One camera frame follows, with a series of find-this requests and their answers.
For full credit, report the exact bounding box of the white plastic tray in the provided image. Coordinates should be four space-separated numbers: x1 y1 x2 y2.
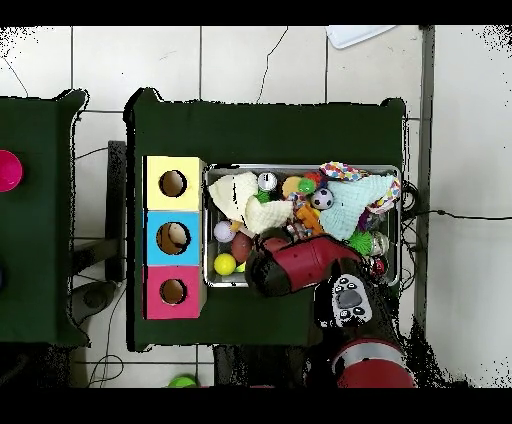
325 25 397 50

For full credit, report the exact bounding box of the pink bowl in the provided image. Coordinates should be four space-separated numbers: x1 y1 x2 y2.
0 149 24 193

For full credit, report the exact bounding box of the white toy baseball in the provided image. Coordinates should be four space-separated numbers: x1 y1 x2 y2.
213 220 237 244

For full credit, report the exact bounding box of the green round object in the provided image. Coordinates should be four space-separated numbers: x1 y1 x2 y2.
167 373 199 389

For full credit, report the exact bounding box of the orange foam disc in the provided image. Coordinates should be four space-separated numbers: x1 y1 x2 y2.
281 176 305 199

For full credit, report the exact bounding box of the dark green table cloth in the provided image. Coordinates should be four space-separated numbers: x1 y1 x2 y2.
0 89 91 347
125 87 407 353

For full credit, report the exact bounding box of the cream waffle cloth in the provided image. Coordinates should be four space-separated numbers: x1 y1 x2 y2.
207 171 295 235

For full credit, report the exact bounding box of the brown toy football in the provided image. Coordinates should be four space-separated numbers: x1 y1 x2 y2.
230 232 254 264

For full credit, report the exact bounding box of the silver can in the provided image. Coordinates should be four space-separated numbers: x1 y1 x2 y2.
256 171 279 192

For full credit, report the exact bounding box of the yellow ball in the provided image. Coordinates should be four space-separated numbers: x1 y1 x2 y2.
213 252 238 276

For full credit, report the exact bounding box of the small soccer ball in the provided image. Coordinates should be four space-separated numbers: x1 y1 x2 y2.
310 187 334 211

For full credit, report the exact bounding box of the black metal stand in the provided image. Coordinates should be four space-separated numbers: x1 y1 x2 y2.
105 139 127 283

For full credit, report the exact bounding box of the metal mesh bin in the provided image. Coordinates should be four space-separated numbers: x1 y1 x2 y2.
202 162 402 288

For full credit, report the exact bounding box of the green spiky ball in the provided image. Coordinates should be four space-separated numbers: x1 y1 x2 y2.
346 230 374 256

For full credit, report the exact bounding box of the black cable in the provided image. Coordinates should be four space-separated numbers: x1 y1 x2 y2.
401 208 512 221

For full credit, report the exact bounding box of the wooden box with three holes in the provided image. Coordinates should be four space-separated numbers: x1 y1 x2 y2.
142 154 208 321

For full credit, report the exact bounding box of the colourful dotted cloth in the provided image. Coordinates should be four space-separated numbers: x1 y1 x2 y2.
319 160 401 213

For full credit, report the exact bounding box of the grey round base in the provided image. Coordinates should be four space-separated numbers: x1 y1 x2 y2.
71 279 118 325

